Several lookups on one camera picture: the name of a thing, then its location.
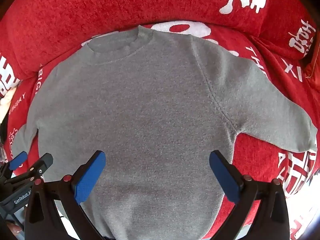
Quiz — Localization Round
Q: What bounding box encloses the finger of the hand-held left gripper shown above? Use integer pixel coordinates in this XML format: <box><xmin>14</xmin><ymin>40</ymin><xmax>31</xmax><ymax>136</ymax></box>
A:
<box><xmin>10</xmin><ymin>153</ymin><xmax>54</xmax><ymax>183</ymax></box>
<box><xmin>0</xmin><ymin>151</ymin><xmax>28</xmax><ymax>178</ymax></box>

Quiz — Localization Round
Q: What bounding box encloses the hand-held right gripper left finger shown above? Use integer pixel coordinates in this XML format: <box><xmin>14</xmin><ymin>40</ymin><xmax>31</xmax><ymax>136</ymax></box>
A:
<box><xmin>24</xmin><ymin>150</ymin><xmax>106</xmax><ymax>240</ymax></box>

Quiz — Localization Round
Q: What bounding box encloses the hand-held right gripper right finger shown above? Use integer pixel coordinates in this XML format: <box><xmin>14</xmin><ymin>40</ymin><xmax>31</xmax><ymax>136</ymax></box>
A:
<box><xmin>209</xmin><ymin>150</ymin><xmax>290</xmax><ymax>240</ymax></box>

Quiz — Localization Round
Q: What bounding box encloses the grey sweater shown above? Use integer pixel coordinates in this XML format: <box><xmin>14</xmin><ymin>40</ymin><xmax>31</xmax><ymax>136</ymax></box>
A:
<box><xmin>11</xmin><ymin>25</ymin><xmax>318</xmax><ymax>239</ymax></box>

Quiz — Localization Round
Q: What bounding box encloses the red printed sofa seat cover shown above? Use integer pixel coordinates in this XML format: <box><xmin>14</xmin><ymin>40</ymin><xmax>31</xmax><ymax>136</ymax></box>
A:
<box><xmin>0</xmin><ymin>22</ymin><xmax>320</xmax><ymax>240</ymax></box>

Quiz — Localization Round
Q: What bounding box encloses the cream cloth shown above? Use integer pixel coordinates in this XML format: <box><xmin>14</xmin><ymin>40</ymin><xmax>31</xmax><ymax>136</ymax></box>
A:
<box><xmin>0</xmin><ymin>90</ymin><xmax>18</xmax><ymax>120</ymax></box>

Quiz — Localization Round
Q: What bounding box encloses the brown leather cushion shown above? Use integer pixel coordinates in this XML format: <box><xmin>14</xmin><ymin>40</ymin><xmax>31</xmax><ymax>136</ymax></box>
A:
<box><xmin>304</xmin><ymin>47</ymin><xmax>320</xmax><ymax>80</ymax></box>

